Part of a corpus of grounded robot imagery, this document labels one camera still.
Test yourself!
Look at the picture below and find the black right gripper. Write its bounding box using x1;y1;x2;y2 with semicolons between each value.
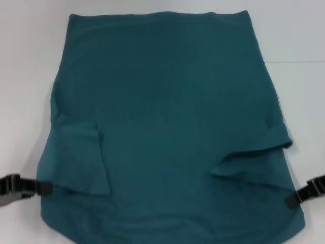
286;173;325;208

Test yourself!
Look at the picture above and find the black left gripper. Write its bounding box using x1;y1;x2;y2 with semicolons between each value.
0;173;53;208

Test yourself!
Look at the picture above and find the teal blue t-shirt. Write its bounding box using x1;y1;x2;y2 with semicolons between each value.
35;10;304;244

